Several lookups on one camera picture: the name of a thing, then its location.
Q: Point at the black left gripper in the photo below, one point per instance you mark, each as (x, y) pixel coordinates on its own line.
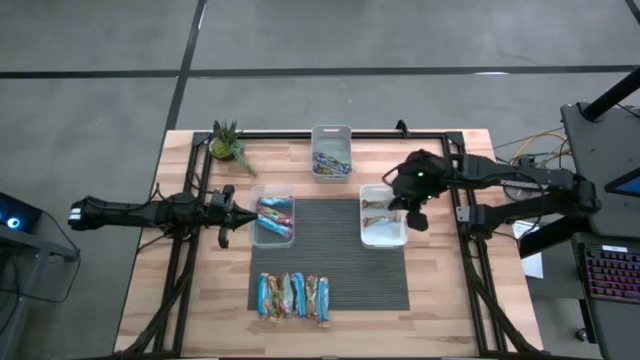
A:
(222, 212)

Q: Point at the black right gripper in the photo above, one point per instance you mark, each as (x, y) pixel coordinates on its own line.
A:
(420, 175)

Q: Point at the red silver chocolate chip bar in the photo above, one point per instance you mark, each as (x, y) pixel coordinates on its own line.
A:
(275, 215)

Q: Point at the blue red-ended granola bar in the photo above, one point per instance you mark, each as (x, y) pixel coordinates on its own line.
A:
(277, 202)

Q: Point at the yellow brown Chewy granola bar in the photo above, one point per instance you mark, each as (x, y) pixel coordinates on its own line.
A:
(375, 204)

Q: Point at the brown blue granola bar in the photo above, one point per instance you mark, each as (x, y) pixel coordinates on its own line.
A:
(377, 221)

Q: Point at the blue granola bar orange end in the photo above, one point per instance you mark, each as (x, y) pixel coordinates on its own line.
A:
(263, 295)

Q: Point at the dark purple granola bar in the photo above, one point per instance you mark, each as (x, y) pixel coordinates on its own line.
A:
(325, 171)

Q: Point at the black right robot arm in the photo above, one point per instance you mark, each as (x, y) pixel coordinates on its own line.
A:
(500, 170)

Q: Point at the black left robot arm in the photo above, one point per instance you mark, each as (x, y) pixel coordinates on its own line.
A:
(125, 212)

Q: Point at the blue yellow silver granola bar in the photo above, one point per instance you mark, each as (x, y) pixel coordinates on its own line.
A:
(324, 300)

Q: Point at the clear translucent plastic bin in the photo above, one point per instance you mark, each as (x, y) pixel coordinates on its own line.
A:
(272, 242)

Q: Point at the potted succulent plant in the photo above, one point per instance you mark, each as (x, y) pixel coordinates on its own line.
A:
(225, 145)

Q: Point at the large white plastic bin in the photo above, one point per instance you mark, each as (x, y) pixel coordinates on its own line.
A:
(382, 240)

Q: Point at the grey woven table mat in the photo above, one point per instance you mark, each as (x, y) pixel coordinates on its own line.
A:
(325, 250)

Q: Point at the small white plastic bin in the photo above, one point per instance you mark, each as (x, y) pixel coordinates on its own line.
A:
(331, 140)

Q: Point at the white paper sheet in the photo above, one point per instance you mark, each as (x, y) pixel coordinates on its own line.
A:
(534, 262)

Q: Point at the dark grey workstation desk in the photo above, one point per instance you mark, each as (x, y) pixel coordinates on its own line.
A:
(595, 150)

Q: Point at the grey side stand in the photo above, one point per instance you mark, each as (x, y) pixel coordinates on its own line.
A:
(50, 250)

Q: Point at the black tablet screen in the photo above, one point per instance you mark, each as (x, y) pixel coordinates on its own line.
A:
(627, 186)

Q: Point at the black metal pole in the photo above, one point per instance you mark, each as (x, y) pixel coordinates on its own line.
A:
(612, 95)

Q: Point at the black backlit keyboard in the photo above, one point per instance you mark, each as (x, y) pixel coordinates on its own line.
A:
(612, 275)

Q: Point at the black computer with blue light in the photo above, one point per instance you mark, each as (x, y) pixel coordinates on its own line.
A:
(20, 210)

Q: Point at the grey keyboard desk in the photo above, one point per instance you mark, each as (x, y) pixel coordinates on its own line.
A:
(615, 325)

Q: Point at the small black frame clamp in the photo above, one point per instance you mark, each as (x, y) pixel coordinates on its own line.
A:
(401, 127)

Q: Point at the silver metal bracket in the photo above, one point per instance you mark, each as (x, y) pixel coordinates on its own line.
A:
(462, 215)

